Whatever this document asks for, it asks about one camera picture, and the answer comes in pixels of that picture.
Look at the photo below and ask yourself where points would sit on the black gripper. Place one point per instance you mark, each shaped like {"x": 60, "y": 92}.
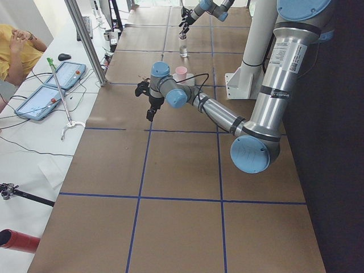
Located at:
{"x": 156, "y": 100}
{"x": 189, "y": 15}

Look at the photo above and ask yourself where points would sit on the glass sauce bottle steel cap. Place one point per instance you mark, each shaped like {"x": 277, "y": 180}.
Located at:
{"x": 183, "y": 45}

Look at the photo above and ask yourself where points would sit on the pink cup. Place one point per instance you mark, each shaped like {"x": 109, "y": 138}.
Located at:
{"x": 181, "y": 73}

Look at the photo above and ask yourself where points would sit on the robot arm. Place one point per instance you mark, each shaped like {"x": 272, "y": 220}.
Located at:
{"x": 279, "y": 36}
{"x": 208, "y": 6}

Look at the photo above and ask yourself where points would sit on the digital kitchen scale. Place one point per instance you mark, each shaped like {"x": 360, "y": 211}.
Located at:
{"x": 190, "y": 79}

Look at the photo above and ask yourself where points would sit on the upper teach pendant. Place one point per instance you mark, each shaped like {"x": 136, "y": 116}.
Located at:
{"x": 68, "y": 73}

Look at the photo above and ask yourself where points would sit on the teach pendant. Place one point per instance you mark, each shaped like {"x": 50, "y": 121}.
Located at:
{"x": 38, "y": 105}
{"x": 68, "y": 73}

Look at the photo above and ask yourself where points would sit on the black keyboard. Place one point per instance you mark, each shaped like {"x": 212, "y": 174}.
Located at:
{"x": 88, "y": 25}

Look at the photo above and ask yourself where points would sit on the black computer mouse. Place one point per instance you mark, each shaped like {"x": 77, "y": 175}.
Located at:
{"x": 64, "y": 56}

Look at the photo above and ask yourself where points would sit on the lower teach pendant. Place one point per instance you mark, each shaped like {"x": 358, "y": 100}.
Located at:
{"x": 38, "y": 105}

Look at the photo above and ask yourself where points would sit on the person in yellow shirt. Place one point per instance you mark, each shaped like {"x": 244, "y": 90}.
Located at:
{"x": 20, "y": 51}

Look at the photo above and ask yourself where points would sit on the red cylinder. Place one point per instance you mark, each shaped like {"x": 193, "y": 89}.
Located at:
{"x": 14, "y": 240}

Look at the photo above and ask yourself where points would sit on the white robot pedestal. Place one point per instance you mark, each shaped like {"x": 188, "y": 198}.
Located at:
{"x": 246, "y": 81}

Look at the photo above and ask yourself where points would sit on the green handled reacher grabber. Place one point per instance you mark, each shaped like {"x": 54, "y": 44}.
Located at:
{"x": 70, "y": 123}

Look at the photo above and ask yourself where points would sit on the aluminium frame post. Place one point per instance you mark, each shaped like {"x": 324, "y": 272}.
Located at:
{"x": 76, "y": 16}

